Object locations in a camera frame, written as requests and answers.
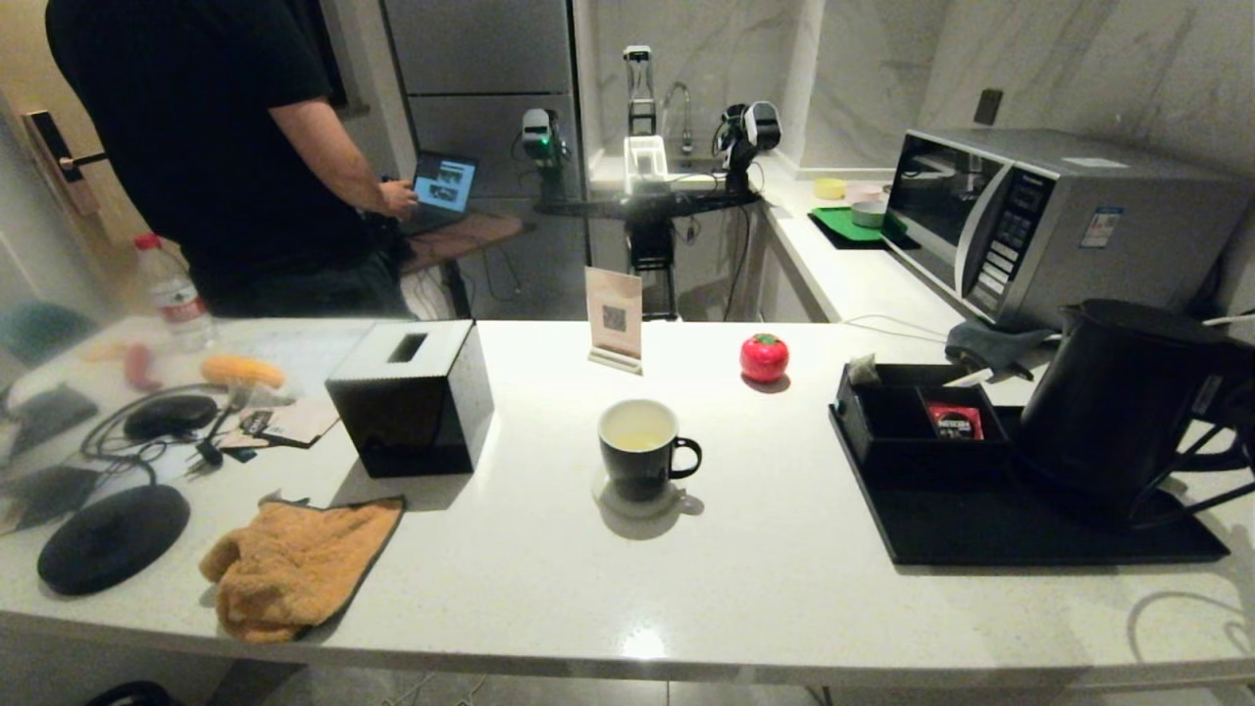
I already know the black electric kettle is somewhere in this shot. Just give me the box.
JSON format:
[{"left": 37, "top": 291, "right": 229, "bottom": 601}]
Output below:
[{"left": 1020, "top": 299, "right": 1255, "bottom": 530}]

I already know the chrome faucet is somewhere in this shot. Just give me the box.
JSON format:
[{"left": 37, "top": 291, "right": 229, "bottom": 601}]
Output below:
[{"left": 663, "top": 81, "right": 695, "bottom": 158}]

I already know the black door lock handle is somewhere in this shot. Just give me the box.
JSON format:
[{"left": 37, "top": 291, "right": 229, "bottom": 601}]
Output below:
[{"left": 24, "top": 110, "right": 107, "bottom": 217}]

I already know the orange towel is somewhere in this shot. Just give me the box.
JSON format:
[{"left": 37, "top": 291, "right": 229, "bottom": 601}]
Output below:
[{"left": 199, "top": 495, "right": 408, "bottom": 644}]

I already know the grey refrigerator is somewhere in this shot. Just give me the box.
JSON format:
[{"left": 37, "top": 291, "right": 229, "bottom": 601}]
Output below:
[{"left": 377, "top": 0, "right": 589, "bottom": 323}]

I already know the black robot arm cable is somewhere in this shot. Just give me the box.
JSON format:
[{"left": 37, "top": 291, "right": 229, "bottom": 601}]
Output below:
[{"left": 1128, "top": 422, "right": 1255, "bottom": 526}]

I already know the grey upright rig post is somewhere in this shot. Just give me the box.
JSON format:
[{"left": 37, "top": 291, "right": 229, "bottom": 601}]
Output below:
[{"left": 624, "top": 45, "right": 656, "bottom": 138}]

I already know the yellow toy corn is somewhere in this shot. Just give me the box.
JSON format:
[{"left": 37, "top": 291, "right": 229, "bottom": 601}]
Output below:
[{"left": 200, "top": 354, "right": 286, "bottom": 389}]

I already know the silver microwave oven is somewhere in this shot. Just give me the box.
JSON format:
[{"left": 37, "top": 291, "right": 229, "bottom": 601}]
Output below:
[{"left": 882, "top": 128, "right": 1253, "bottom": 332}]

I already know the black compartment box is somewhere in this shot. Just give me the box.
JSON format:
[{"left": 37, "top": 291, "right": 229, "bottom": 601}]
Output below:
[{"left": 835, "top": 363, "right": 1026, "bottom": 486}]

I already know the red Nescafe coffee sachet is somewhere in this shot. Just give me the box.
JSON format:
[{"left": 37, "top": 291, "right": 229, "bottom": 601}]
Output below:
[{"left": 927, "top": 402, "right": 984, "bottom": 441}]

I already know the person in black shirt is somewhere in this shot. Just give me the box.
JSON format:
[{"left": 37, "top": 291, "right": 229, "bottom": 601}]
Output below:
[{"left": 44, "top": 0, "right": 421, "bottom": 320}]

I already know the black cable with plug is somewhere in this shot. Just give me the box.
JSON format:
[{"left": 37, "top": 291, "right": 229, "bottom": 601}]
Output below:
[{"left": 80, "top": 384, "right": 236, "bottom": 472}]

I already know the red chili pepper toy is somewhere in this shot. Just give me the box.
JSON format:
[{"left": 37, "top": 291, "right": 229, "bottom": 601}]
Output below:
[{"left": 123, "top": 342, "right": 167, "bottom": 392}]

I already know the black serving tray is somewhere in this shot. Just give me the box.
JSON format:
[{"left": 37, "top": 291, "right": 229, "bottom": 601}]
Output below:
[{"left": 828, "top": 407, "right": 1230, "bottom": 567}]

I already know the black oval mouse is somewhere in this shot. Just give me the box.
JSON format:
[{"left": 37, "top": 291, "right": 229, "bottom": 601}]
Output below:
[{"left": 123, "top": 394, "right": 220, "bottom": 443}]

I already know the thin white cable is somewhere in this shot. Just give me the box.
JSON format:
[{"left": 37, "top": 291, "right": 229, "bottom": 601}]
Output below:
[{"left": 842, "top": 315, "right": 967, "bottom": 343}]

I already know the green tray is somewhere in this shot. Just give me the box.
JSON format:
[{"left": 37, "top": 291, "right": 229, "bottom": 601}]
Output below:
[{"left": 809, "top": 206, "right": 910, "bottom": 252}]

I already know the black rig stand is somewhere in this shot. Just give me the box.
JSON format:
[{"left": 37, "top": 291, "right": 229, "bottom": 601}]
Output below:
[{"left": 534, "top": 189, "right": 761, "bottom": 323}]

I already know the QR code sign stand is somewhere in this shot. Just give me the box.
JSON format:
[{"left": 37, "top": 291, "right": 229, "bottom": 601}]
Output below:
[{"left": 585, "top": 267, "right": 645, "bottom": 377}]

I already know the white round coaster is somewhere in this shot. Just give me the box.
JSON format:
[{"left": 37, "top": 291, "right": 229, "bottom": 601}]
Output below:
[{"left": 592, "top": 469, "right": 687, "bottom": 519}]

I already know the laptop computer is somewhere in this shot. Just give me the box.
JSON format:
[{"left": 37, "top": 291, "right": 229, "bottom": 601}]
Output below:
[{"left": 397, "top": 150, "right": 479, "bottom": 236}]

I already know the black pouch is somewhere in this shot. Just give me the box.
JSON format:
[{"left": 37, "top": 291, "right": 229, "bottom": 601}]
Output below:
[{"left": 0, "top": 383, "right": 101, "bottom": 453}]

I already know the dark grey cloth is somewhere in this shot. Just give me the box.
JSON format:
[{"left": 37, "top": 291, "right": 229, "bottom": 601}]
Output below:
[{"left": 944, "top": 320, "right": 1055, "bottom": 381}]

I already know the black rounded floor object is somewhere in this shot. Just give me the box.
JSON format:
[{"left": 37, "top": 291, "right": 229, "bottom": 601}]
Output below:
[{"left": 86, "top": 681, "right": 173, "bottom": 706}]

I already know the red tomato-shaped timer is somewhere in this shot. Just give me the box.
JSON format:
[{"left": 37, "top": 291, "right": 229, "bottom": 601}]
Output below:
[{"left": 739, "top": 333, "right": 790, "bottom": 383}]

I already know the white rig box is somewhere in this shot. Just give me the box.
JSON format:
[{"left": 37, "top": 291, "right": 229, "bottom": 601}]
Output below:
[{"left": 624, "top": 135, "right": 670, "bottom": 195}]

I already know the teal rounded object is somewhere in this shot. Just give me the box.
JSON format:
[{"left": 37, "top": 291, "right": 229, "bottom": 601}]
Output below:
[{"left": 0, "top": 299, "right": 99, "bottom": 368}]

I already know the black tissue box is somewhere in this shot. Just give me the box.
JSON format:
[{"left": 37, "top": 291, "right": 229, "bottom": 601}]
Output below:
[{"left": 326, "top": 321, "right": 496, "bottom": 479}]

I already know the red-capped water bottle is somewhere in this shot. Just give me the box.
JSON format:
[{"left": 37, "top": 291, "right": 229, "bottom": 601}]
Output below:
[{"left": 133, "top": 232, "right": 221, "bottom": 353}]

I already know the black mug white inside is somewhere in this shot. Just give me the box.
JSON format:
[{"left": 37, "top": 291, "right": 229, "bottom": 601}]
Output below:
[{"left": 598, "top": 399, "right": 704, "bottom": 503}]

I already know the black round kettle base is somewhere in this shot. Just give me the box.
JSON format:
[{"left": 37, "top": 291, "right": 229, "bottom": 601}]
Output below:
[{"left": 37, "top": 483, "right": 191, "bottom": 597}]

